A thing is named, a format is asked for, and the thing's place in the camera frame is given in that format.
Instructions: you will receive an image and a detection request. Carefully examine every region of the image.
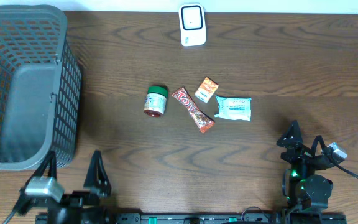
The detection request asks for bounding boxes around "green lid jar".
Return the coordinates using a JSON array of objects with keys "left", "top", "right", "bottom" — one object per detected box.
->
[{"left": 144, "top": 86, "right": 168, "bottom": 118}]

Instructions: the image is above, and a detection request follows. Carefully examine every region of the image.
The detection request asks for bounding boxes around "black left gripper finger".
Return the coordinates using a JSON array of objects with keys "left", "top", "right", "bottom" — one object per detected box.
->
[
  {"left": 25, "top": 151, "right": 57, "bottom": 186},
  {"left": 83, "top": 150, "right": 111, "bottom": 196}
]

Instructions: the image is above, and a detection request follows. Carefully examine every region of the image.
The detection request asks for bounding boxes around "orange Top candy bar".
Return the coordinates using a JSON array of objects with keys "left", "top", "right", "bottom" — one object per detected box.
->
[{"left": 172, "top": 87, "right": 215, "bottom": 133}]

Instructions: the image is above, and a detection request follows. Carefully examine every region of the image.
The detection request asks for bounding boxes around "light blue wipes packet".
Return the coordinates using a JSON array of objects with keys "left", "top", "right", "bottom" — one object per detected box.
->
[{"left": 214, "top": 95, "right": 252, "bottom": 121}]

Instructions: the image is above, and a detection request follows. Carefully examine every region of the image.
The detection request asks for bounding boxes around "dark grey plastic basket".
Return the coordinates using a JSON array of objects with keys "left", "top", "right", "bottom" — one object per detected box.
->
[{"left": 0, "top": 5, "right": 82, "bottom": 171}]

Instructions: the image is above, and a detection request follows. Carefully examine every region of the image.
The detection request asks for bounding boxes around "orange white snack packet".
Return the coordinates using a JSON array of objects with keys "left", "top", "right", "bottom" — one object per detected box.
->
[{"left": 195, "top": 77, "right": 219, "bottom": 103}]

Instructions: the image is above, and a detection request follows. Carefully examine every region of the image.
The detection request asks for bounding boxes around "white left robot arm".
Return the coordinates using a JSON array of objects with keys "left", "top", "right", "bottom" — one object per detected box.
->
[{"left": 12, "top": 150, "right": 112, "bottom": 223}]

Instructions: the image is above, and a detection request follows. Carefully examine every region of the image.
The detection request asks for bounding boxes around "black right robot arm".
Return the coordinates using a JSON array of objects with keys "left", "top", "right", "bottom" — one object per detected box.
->
[{"left": 277, "top": 120, "right": 333, "bottom": 222}]

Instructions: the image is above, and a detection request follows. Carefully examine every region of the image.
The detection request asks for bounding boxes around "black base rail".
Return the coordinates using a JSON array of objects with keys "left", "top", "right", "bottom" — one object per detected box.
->
[{"left": 35, "top": 212, "right": 347, "bottom": 224}]

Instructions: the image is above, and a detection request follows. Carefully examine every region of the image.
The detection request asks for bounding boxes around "black right camera cable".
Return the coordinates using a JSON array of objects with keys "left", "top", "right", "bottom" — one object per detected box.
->
[{"left": 311, "top": 134, "right": 358, "bottom": 194}]

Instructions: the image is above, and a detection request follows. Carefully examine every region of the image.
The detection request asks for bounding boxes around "white barcode scanner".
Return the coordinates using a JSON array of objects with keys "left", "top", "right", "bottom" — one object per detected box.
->
[{"left": 178, "top": 3, "right": 207, "bottom": 47}]

